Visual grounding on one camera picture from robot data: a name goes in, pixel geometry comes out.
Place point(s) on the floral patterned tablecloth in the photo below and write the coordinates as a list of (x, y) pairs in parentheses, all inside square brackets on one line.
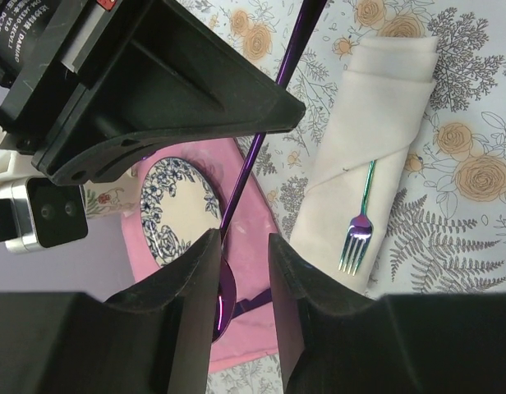
[(447, 227)]

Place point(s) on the pink satin placemat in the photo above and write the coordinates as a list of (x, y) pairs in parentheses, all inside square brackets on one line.
[(252, 335)]

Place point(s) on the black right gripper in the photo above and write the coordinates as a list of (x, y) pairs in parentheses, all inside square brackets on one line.
[(48, 49)]

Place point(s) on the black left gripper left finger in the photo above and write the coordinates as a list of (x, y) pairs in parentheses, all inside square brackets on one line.
[(153, 337)]

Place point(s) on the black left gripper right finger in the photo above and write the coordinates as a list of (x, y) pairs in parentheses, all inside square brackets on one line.
[(333, 340)]

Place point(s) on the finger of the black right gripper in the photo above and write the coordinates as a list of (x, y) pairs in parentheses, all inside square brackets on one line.
[(171, 72)]

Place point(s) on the blue floral plate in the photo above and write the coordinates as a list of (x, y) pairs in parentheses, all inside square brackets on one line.
[(177, 206)]

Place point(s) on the iridescent blue fork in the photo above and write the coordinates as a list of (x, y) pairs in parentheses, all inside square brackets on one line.
[(359, 232)]

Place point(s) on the white cloth napkin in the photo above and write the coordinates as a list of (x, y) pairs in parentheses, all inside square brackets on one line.
[(382, 96)]

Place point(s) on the purple spoon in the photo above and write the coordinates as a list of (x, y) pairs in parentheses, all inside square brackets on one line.
[(227, 306)]

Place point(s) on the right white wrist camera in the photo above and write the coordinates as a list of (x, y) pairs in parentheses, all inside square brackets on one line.
[(35, 214)]

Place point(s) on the cream mug green inside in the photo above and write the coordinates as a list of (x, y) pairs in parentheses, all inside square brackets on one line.
[(102, 201)]

